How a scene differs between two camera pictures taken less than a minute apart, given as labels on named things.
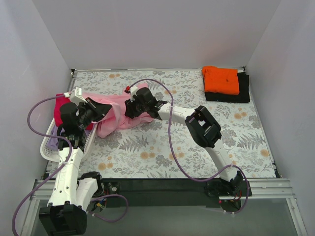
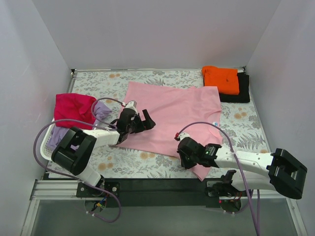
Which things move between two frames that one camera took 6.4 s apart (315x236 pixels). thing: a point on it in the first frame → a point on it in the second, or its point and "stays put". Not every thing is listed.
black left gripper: [91, 108] → [140, 122]
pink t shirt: [117, 118] → [176, 111]
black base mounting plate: [157, 192] stays put
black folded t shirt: [243, 97] stays put
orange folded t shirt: [220, 80] stays put
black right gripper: [134, 108] → [183, 155]
